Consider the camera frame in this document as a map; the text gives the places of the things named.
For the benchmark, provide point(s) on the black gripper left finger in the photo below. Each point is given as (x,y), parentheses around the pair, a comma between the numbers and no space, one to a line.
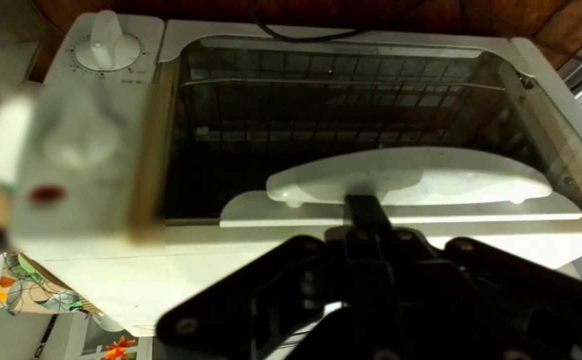
(256,306)

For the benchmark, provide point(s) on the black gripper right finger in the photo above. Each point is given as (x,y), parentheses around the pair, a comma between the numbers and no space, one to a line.
(502,300)

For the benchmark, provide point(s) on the white toaster oven body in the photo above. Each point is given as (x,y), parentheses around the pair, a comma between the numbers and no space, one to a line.
(82,240)

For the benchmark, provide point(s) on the red oven indicator light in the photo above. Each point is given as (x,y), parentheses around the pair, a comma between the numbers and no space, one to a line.
(47,193)

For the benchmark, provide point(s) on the white oven knob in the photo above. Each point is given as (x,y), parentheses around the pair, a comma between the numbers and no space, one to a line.
(106,42)
(82,136)

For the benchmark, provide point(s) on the colourful printed paper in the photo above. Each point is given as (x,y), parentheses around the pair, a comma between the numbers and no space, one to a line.
(23,293)

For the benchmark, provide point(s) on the white cloth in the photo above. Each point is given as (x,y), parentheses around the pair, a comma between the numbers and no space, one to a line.
(0,143)

